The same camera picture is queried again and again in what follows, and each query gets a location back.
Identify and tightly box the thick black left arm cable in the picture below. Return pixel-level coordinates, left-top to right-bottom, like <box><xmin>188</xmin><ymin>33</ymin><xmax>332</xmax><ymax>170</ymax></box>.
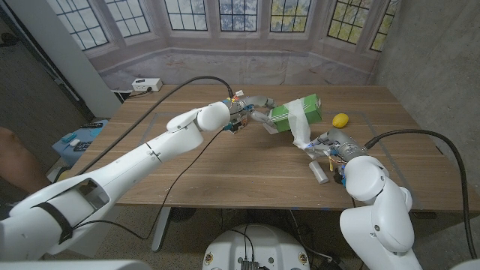
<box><xmin>73</xmin><ymin>75</ymin><xmax>236</xmax><ymax>177</ymax></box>

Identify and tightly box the dark round floor object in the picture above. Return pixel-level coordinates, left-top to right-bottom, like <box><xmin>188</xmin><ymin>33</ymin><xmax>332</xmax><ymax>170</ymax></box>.
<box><xmin>170</xmin><ymin>207</ymin><xmax>198</xmax><ymax>223</ymax></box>

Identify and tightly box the white gauze bandage strip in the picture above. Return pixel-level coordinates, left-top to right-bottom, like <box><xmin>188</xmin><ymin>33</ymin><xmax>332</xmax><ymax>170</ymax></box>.
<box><xmin>286</xmin><ymin>98</ymin><xmax>313</xmax><ymax>151</ymax></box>

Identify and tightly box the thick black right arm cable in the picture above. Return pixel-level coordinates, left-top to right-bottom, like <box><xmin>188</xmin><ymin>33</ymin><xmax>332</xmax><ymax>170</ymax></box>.
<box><xmin>364</xmin><ymin>128</ymin><xmax>478</xmax><ymax>260</ymax></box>

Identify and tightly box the white power strip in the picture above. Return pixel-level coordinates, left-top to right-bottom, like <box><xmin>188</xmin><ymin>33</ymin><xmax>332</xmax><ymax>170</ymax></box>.
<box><xmin>130</xmin><ymin>77</ymin><xmax>164</xmax><ymax>93</ymax></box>

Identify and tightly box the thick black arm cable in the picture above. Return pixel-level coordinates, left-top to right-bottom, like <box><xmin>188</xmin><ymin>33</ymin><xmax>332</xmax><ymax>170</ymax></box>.
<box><xmin>73</xmin><ymin>75</ymin><xmax>236</xmax><ymax>177</ymax></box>
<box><xmin>364</xmin><ymin>128</ymin><xmax>478</xmax><ymax>260</ymax></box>

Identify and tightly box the yellow black object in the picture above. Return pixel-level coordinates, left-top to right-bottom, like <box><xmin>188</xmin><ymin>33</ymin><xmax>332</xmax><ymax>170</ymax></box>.
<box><xmin>54</xmin><ymin>166</ymin><xmax>71</xmax><ymax>185</ymax></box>

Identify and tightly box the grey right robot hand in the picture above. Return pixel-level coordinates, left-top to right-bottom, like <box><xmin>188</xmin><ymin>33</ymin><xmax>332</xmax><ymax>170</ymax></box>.
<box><xmin>304</xmin><ymin>127</ymin><xmax>369</xmax><ymax>163</ymax></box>

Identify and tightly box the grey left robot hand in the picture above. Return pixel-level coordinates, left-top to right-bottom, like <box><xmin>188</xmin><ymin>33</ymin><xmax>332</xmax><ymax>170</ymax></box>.
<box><xmin>226</xmin><ymin>94</ymin><xmax>281</xmax><ymax>131</ymax></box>

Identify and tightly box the yellow toy lemon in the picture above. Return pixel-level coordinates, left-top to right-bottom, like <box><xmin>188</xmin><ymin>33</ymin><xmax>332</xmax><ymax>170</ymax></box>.
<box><xmin>331</xmin><ymin>112</ymin><xmax>350</xmax><ymax>129</ymax></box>

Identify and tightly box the white cylinder roll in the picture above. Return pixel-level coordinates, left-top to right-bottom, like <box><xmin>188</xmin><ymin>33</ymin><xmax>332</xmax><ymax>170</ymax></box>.
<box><xmin>308</xmin><ymin>160</ymin><xmax>330</xmax><ymax>185</ymax></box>

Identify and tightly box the black floor power box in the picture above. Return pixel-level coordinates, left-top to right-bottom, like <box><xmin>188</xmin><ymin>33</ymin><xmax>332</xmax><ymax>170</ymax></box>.
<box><xmin>318</xmin><ymin>256</ymin><xmax>352</xmax><ymax>270</ymax></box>

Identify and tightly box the white robot shoulder cover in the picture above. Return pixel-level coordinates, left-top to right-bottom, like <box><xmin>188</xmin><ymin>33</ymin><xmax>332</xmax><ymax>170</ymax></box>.
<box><xmin>0</xmin><ymin>259</ymin><xmax>151</xmax><ymax>270</ymax></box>

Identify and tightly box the white robot torso base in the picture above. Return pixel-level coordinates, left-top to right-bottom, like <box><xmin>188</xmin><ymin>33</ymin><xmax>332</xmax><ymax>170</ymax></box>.
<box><xmin>202</xmin><ymin>223</ymin><xmax>311</xmax><ymax>270</ymax></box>

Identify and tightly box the printed window backdrop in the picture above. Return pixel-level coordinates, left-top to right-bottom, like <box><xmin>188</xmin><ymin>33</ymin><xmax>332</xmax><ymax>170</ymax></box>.
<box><xmin>44</xmin><ymin>0</ymin><xmax>402</xmax><ymax>91</ymax></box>

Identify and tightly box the grey table leg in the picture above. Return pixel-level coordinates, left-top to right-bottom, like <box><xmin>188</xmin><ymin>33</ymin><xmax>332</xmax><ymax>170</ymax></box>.
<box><xmin>151</xmin><ymin>206</ymin><xmax>173</xmax><ymax>253</ymax></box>

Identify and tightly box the green white carton box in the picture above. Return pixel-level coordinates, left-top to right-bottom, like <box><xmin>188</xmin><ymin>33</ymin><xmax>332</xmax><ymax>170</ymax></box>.
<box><xmin>268</xmin><ymin>93</ymin><xmax>323</xmax><ymax>134</ymax></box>

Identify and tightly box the person bare leg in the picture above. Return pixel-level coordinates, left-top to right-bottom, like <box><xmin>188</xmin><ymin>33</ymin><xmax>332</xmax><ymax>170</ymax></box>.
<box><xmin>0</xmin><ymin>126</ymin><xmax>52</xmax><ymax>194</ymax></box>

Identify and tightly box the blue stool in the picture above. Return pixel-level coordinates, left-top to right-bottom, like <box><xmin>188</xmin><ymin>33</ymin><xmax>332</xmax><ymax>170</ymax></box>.
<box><xmin>51</xmin><ymin>118</ymin><xmax>110</xmax><ymax>167</ymax></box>

